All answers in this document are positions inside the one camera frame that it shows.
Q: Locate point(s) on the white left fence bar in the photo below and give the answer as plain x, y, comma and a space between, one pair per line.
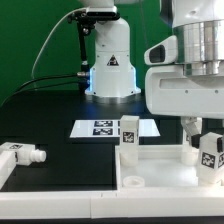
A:
7, 165

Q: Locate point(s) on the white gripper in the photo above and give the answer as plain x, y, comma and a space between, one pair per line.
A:
169, 92

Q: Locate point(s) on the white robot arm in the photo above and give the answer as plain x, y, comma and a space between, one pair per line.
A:
186, 75

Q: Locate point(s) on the marker tag sheet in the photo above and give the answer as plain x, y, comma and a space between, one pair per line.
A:
110, 128

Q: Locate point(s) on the white square table top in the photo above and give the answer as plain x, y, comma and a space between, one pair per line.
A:
159, 166

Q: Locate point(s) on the black camera stand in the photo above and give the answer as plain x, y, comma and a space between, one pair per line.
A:
83, 40

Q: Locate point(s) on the white front fence bar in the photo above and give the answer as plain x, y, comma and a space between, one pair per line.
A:
127, 203

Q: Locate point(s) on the white fence bar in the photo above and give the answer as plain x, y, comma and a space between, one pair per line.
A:
127, 203
7, 165

